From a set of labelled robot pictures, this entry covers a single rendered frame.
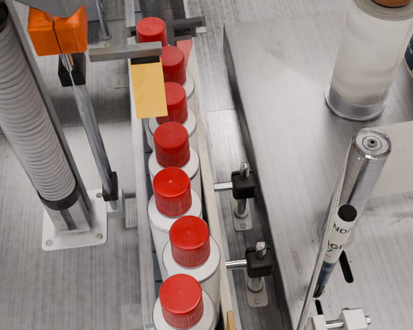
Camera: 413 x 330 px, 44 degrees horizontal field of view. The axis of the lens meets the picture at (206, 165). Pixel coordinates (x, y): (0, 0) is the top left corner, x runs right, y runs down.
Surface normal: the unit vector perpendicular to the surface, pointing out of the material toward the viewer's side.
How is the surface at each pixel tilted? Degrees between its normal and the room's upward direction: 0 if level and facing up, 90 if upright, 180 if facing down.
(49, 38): 90
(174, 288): 2
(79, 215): 90
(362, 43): 91
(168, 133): 3
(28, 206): 0
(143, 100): 49
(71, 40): 90
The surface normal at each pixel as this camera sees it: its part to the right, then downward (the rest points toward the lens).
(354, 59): -0.69, 0.60
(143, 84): 0.08, 0.24
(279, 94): -0.02, -0.58
